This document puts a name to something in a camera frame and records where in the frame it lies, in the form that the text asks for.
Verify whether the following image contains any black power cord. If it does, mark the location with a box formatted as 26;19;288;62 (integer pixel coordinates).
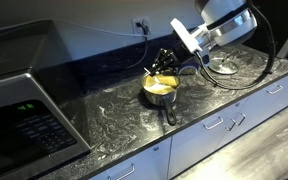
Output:
125;19;151;71

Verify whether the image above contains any grey wall cable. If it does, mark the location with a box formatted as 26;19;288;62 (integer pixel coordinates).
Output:
52;18;148;38

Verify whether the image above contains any white wall outlet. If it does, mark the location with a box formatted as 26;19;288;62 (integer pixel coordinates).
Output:
131;16;152;38

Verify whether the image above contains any black microwave oven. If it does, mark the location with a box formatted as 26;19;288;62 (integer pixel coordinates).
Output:
0;19;92;180

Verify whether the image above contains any silver cabinet handle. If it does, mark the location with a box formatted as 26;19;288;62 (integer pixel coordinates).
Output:
106;163;136;180
266;84;284;96
234;112;247;127
224;118;237;132
202;116;225;131

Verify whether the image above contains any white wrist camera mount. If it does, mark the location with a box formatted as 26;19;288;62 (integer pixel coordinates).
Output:
169;17;213;68

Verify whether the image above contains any steel saucepan black handle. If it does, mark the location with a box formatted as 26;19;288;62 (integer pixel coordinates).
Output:
139;71;182;128

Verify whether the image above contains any white cabinet front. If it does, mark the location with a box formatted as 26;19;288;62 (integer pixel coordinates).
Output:
217;64;288;149
89;137;172;180
167;98;250;180

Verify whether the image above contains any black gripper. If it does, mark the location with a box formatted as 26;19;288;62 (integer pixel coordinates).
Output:
148;44;198;76

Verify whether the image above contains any round glass pot lid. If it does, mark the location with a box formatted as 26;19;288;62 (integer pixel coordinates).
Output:
208;55;241;76

